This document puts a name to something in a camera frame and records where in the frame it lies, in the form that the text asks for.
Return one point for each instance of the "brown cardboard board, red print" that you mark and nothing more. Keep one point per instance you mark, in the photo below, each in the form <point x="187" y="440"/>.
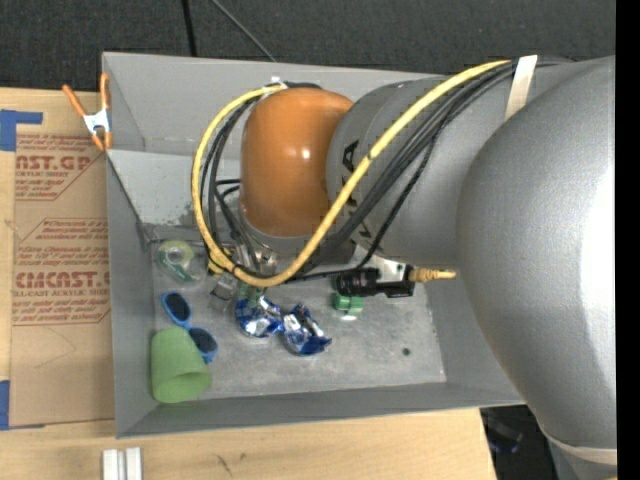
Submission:
<point x="60" y="358"/>

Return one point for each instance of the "blue sunglasses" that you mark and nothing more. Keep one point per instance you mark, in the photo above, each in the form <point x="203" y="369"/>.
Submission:
<point x="179" y="309"/>

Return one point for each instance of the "blue and silver foil packet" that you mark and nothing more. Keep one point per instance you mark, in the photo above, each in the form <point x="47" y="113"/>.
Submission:
<point x="297" y="333"/>

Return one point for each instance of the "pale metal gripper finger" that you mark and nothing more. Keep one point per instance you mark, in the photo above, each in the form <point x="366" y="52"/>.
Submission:
<point x="221" y="294"/>

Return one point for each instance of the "black cylinder on white bracket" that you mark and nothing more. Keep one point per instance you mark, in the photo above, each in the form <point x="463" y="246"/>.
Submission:
<point x="357" y="283"/>

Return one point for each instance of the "grey metal bin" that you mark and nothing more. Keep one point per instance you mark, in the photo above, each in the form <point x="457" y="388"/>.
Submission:
<point x="360" y="348"/>

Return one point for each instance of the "green cup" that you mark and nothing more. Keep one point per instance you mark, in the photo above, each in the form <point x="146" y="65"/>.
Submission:
<point x="175" y="368"/>

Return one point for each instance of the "clear tape roll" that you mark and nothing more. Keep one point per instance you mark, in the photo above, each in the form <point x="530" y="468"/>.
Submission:
<point x="176" y="260"/>

